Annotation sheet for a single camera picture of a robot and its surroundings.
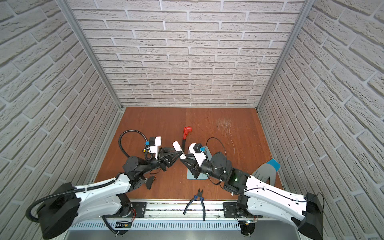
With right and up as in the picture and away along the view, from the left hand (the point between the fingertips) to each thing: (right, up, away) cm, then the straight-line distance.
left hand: (182, 153), depth 62 cm
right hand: (0, -3, +3) cm, 4 cm away
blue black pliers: (+8, -26, +16) cm, 32 cm away
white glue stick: (-2, +2, -1) cm, 3 cm away
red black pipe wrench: (-1, +8, +43) cm, 43 cm away
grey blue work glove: (+47, -17, +26) cm, 56 cm away
